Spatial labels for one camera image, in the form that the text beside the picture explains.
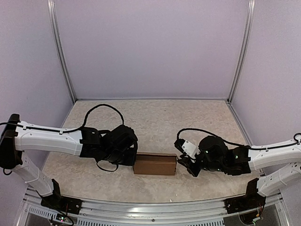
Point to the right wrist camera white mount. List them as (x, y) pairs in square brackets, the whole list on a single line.
[(187, 148)]

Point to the left aluminium frame post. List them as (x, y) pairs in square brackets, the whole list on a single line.
[(59, 49)]

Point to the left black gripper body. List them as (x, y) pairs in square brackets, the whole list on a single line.
[(116, 157)]

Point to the aluminium frame post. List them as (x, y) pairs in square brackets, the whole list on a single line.
[(59, 49), (243, 50)]

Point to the right aluminium frame post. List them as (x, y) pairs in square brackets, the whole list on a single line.
[(243, 50)]

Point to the front aluminium rail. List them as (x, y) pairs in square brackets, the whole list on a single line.
[(91, 212)]

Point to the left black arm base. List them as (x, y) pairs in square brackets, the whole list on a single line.
[(61, 203)]

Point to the brown cardboard box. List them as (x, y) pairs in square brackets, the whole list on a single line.
[(159, 164)]

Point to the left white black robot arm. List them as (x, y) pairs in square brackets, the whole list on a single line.
[(118, 147)]

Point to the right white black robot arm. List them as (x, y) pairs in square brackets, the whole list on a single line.
[(213, 154)]

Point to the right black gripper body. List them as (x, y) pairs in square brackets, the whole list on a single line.
[(194, 172)]

